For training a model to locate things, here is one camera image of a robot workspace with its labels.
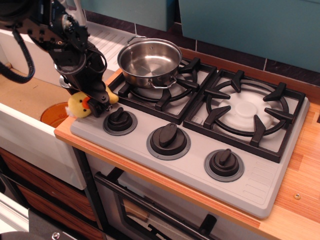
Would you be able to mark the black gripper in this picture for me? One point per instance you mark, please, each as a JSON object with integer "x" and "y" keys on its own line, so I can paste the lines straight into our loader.
{"x": 83, "y": 72}

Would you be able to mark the yellow stuffed duck toy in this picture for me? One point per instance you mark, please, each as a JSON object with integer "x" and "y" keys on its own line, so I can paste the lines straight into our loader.
{"x": 78, "y": 103}

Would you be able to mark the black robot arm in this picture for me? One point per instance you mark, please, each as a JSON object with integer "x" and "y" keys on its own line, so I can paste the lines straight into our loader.
{"x": 48, "y": 25}

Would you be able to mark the stainless steel pan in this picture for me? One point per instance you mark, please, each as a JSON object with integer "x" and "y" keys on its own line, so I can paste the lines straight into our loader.
{"x": 150, "y": 63}

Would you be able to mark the black left stove knob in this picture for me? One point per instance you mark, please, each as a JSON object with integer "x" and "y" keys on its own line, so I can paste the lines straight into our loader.
{"x": 120, "y": 122}

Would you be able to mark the black stove knob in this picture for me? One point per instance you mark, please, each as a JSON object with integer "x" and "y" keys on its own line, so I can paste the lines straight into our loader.
{"x": 224, "y": 165}
{"x": 168, "y": 142}
{"x": 120, "y": 122}

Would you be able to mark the white toy sink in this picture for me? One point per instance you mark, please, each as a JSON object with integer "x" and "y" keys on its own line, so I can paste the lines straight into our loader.
{"x": 21, "y": 105}

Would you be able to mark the black left burner grate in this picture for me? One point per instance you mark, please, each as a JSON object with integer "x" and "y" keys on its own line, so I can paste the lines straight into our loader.
{"x": 172, "y": 104}

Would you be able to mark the black burner grate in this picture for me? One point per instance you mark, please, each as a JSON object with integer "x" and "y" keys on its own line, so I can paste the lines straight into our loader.
{"x": 172, "y": 104}
{"x": 252, "y": 115}

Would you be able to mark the black middle stove knob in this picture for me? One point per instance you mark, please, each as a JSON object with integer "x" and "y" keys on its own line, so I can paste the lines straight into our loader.
{"x": 168, "y": 142}

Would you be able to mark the wooden drawer cabinet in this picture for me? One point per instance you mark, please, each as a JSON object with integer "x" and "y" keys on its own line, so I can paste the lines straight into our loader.
{"x": 56, "y": 200}

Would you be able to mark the grey toy stove top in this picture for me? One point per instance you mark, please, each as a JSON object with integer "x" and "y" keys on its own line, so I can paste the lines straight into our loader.
{"x": 254, "y": 192}

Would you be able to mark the black right stove knob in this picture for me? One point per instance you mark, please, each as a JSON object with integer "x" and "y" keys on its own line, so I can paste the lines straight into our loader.
{"x": 224, "y": 165}

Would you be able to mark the black right burner grate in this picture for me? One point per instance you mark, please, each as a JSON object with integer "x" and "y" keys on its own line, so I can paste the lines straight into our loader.
{"x": 252, "y": 115}

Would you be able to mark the oven door with handle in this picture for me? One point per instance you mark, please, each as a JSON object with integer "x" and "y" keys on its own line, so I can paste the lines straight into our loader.
{"x": 146, "y": 212}

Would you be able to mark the teal wall cabinet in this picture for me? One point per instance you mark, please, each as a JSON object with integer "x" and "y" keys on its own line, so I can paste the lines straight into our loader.
{"x": 286, "y": 31}

